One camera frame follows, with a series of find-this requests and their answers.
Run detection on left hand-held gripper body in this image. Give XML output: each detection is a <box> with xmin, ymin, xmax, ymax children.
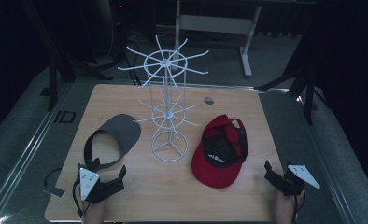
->
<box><xmin>78</xmin><ymin>167</ymin><xmax>125</xmax><ymax>204</ymax></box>

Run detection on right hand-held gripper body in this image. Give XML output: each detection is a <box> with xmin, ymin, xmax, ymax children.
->
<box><xmin>274</xmin><ymin>163</ymin><xmax>321</xmax><ymax>197</ymax></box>

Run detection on grey sun visor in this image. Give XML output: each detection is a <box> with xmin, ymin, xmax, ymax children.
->
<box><xmin>83</xmin><ymin>113</ymin><xmax>142</xmax><ymax>172</ymax></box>

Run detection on red baseball cap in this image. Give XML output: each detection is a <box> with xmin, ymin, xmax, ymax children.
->
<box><xmin>191</xmin><ymin>114</ymin><xmax>249</xmax><ymax>189</ymax></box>

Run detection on white wire hat rack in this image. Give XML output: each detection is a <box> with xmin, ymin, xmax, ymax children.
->
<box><xmin>117</xmin><ymin>35</ymin><xmax>210</xmax><ymax>162</ymax></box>

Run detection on person's left hand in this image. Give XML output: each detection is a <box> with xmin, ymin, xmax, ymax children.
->
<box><xmin>81</xmin><ymin>199</ymin><xmax>109</xmax><ymax>224</ymax></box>

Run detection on person's right hand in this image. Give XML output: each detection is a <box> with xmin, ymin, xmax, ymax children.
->
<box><xmin>274</xmin><ymin>188</ymin><xmax>306</xmax><ymax>224</ymax></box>

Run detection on small grey metal tab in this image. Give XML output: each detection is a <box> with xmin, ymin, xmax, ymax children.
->
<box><xmin>42</xmin><ymin>186</ymin><xmax>66</xmax><ymax>199</ymax></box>

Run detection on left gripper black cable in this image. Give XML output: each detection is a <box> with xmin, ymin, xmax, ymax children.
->
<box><xmin>72</xmin><ymin>175</ymin><xmax>85</xmax><ymax>219</ymax></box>

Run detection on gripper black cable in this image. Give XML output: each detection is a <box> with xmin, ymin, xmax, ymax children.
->
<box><xmin>291</xmin><ymin>193</ymin><xmax>306</xmax><ymax>222</ymax></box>
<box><xmin>72</xmin><ymin>175</ymin><xmax>85</xmax><ymax>219</ymax></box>

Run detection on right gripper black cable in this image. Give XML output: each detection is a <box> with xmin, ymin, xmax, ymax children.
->
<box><xmin>291</xmin><ymin>193</ymin><xmax>306</xmax><ymax>222</ymax></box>

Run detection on thin black floor cable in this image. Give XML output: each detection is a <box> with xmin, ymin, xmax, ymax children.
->
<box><xmin>43</xmin><ymin>167</ymin><xmax>64</xmax><ymax>189</ymax></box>

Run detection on black background cables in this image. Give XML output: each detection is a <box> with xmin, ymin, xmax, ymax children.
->
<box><xmin>110</xmin><ymin>27</ymin><xmax>143</xmax><ymax>87</ymax></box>

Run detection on white metal desk frame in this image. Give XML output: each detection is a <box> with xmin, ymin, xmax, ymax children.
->
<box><xmin>172</xmin><ymin>0</ymin><xmax>264</xmax><ymax>78</ymax></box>

